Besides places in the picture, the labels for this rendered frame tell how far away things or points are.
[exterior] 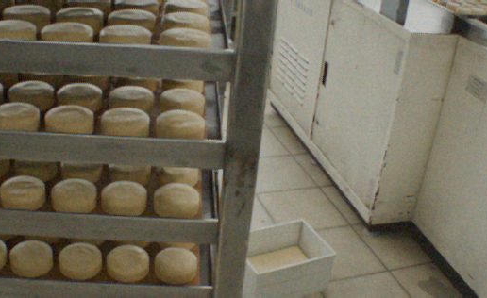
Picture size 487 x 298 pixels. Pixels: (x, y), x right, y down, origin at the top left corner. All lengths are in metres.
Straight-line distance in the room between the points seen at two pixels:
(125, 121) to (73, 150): 0.06
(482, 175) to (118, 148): 1.58
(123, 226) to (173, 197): 0.07
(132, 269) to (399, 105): 1.52
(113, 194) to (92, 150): 0.09
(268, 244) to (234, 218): 1.53
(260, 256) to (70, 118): 1.54
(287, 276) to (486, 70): 0.91
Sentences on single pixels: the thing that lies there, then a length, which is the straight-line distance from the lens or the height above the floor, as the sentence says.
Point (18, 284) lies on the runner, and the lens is 0.69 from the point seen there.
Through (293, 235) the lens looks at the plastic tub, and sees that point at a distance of 2.14.
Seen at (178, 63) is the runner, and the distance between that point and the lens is 0.54.
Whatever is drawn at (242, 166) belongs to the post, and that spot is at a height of 1.06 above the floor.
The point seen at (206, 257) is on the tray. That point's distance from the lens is 0.75.
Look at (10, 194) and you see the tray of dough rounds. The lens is 0.67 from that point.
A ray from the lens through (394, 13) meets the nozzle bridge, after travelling 2.10.
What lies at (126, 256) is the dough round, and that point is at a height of 0.88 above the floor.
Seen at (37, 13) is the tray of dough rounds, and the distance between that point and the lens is 0.65.
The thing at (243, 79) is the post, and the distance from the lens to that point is 0.51.
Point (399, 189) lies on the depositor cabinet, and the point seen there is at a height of 0.24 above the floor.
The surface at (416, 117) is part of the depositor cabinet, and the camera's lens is 2.15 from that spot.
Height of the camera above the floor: 1.32
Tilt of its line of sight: 27 degrees down
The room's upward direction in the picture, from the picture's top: 6 degrees clockwise
